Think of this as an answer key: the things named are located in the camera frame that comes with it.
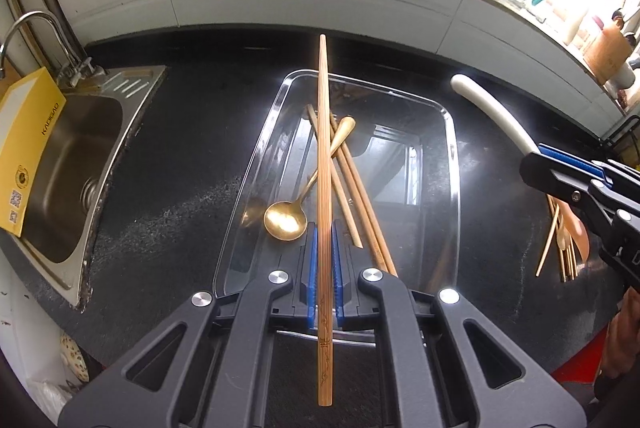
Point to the yellow cardboard box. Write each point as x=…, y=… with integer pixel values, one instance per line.
x=25, y=143

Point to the jar with red lid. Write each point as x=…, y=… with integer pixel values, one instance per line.
x=600, y=18

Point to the white bottle with blue cap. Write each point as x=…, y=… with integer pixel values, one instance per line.
x=577, y=20

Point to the chrome faucet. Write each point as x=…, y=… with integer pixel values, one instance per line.
x=30, y=20

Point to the wooden chopstick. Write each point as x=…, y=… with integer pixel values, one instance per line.
x=312, y=123
x=345, y=168
x=370, y=218

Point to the bamboo utensil holder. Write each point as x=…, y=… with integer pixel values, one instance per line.
x=607, y=55

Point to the light wooden spoon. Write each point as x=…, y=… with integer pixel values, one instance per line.
x=580, y=238

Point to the dark wooden spoon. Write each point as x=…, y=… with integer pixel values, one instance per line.
x=619, y=19

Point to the engraved bamboo chopstick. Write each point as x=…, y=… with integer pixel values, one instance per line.
x=325, y=158

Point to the stone mortar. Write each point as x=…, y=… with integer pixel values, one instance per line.
x=622, y=75

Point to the person's right hand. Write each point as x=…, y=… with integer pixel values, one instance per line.
x=620, y=338

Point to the clear plastic tray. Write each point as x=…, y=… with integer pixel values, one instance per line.
x=410, y=188

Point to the stainless steel sink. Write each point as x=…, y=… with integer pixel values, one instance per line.
x=75, y=158

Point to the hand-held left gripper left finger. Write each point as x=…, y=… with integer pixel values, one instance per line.
x=240, y=358

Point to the floral patterned dish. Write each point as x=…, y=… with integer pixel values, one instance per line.
x=74, y=358

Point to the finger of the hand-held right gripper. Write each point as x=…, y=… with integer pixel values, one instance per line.
x=545, y=173
x=575, y=160

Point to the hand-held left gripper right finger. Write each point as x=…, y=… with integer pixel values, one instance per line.
x=405, y=358

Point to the gold metal spoon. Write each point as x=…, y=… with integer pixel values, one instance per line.
x=285, y=220

